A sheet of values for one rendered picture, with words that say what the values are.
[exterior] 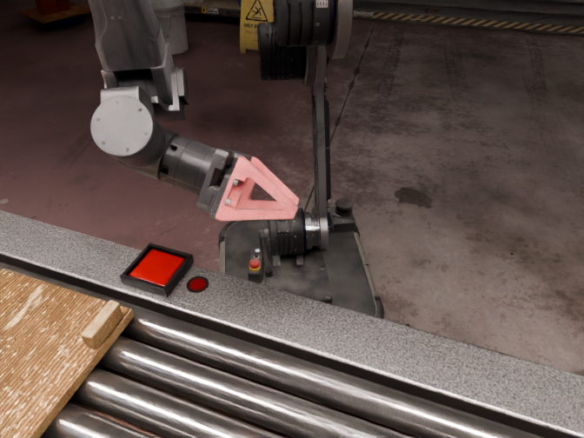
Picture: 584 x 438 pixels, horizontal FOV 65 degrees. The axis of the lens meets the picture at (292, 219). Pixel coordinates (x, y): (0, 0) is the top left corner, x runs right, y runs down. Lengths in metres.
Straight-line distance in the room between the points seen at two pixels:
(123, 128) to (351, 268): 1.29
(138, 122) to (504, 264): 1.90
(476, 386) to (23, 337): 0.55
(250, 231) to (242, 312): 1.16
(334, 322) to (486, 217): 1.84
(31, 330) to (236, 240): 1.17
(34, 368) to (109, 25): 0.39
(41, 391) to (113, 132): 0.31
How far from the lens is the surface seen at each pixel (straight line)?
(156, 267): 0.71
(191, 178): 0.51
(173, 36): 4.19
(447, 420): 0.58
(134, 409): 0.60
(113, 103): 0.47
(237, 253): 1.71
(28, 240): 0.86
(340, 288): 1.58
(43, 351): 0.65
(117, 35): 0.52
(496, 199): 2.56
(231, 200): 0.47
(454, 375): 0.62
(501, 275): 2.14
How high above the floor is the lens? 1.42
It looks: 40 degrees down
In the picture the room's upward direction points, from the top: straight up
